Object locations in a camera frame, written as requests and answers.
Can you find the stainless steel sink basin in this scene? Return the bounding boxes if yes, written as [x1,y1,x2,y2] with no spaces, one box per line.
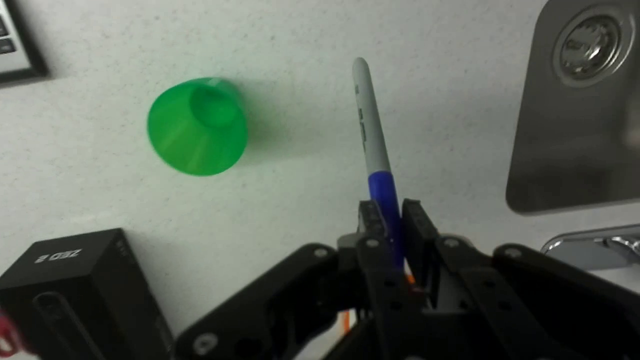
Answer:
[504,0,640,216]

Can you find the green plastic cup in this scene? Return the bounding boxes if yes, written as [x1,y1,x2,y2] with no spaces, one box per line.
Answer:
[147,75,252,177]

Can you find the blue capped grey marker pen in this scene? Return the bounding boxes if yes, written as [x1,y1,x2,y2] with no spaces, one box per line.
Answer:
[350,55,410,267]

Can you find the black rectangular box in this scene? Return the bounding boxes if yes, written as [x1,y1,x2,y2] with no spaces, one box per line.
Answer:
[0,225,177,360]

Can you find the steel sink drain strainer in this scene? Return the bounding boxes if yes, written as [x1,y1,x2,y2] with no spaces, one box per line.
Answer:
[551,5,636,87]

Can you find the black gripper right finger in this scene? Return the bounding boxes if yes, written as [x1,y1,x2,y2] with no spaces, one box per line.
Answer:
[401,198,640,360]

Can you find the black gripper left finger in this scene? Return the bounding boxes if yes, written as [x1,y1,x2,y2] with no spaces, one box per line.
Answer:
[177,200,429,360]

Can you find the red handled scissors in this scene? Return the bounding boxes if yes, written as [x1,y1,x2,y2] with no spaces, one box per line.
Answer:
[0,307,27,357]

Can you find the black computer keyboard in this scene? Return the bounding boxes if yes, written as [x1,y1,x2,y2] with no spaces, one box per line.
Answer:
[0,0,53,85]

